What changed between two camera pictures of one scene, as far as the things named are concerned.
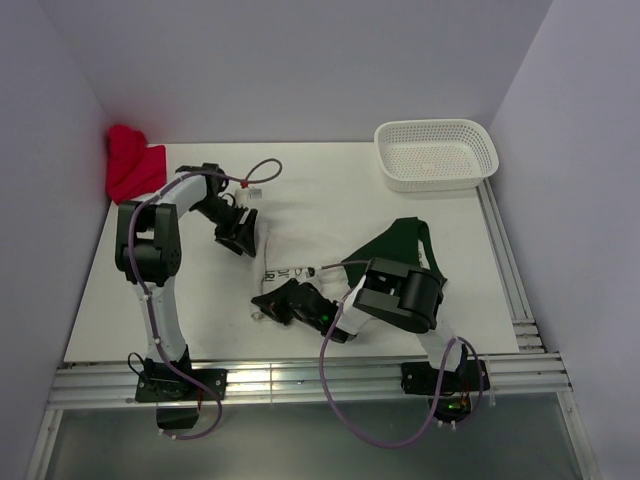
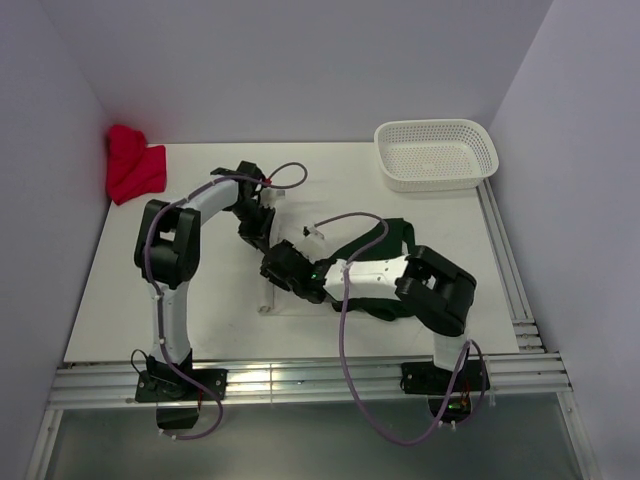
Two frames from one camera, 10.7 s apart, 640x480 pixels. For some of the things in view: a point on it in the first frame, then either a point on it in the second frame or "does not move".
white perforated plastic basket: [433, 155] does not move
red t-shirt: [132, 167] does not move
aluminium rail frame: [536, 379] does not move
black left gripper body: [228, 220] to [254, 219]
